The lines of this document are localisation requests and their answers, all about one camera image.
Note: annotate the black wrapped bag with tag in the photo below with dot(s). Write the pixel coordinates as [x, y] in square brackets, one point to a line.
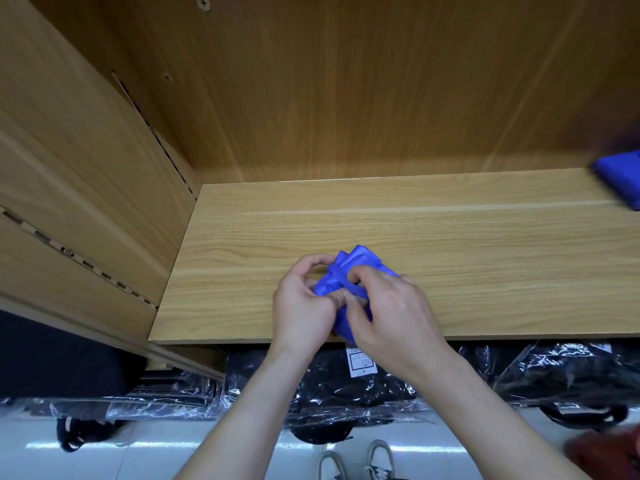
[270, 390]

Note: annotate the person's left hand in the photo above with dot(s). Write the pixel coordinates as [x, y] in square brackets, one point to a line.
[300, 315]

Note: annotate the person's right shoe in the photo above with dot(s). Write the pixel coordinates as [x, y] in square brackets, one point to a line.
[379, 461]

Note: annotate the white paper tag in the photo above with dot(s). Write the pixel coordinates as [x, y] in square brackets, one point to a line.
[361, 362]

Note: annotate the person's right forearm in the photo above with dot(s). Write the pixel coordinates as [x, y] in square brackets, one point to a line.
[500, 425]

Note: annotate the person's left forearm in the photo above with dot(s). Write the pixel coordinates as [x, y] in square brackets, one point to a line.
[240, 425]

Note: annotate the wooden shelf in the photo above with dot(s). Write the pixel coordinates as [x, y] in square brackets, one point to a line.
[450, 105]

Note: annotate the black plastic-wrapped bag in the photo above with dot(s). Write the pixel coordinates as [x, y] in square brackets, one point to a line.
[80, 405]
[570, 370]

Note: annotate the person's right hand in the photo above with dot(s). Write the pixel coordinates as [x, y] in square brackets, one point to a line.
[400, 325]

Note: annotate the red shopping basket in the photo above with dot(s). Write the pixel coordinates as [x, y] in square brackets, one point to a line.
[605, 455]

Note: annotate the blue non-woven bag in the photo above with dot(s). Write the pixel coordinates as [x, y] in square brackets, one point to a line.
[355, 260]
[620, 177]

